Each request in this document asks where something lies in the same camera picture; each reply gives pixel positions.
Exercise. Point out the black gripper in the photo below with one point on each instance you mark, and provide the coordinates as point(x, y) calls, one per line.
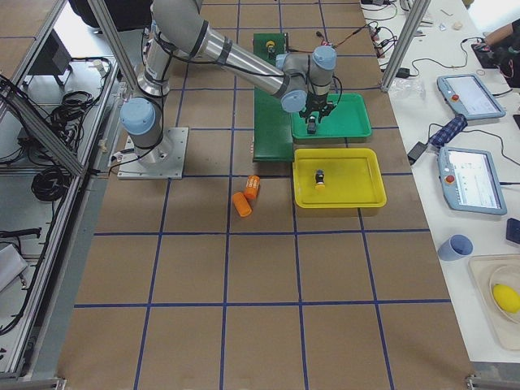
point(316, 107)

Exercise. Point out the green push button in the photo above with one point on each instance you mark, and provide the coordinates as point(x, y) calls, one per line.
point(311, 125)

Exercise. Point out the yellow mushroom push button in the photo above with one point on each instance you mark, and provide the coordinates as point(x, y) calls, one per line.
point(319, 178)

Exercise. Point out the orange cylinder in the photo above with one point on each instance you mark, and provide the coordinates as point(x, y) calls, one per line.
point(252, 187)
point(241, 204)

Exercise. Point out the green plastic tray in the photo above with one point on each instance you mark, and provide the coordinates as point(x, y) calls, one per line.
point(348, 120)

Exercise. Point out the green conveyor belt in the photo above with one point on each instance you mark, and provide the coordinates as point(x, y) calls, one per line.
point(272, 130)

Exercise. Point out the yellow plastic tray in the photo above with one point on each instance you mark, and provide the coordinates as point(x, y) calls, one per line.
point(352, 178)

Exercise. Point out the black power adapter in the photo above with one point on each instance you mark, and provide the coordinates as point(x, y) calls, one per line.
point(416, 152)

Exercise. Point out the blue checkered umbrella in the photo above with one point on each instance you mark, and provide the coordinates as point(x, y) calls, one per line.
point(448, 131)

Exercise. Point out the teach pendant far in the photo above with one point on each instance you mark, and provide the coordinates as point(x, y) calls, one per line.
point(467, 95)

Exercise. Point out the teach pendant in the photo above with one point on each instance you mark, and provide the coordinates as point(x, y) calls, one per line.
point(469, 181)
point(467, 95)

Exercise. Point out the teach pendant near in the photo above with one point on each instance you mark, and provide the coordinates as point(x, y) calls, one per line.
point(469, 181)

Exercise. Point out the blue plastic cup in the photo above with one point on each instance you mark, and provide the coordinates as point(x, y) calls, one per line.
point(455, 247)

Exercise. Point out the beige tray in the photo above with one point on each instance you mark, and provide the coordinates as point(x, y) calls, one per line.
point(496, 278)

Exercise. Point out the yellow lemon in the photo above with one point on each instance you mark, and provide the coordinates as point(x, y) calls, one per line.
point(506, 298)

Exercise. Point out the aluminium frame post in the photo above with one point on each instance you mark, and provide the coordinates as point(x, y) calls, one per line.
point(414, 13)

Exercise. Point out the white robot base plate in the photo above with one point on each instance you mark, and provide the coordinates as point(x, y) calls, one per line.
point(165, 161)

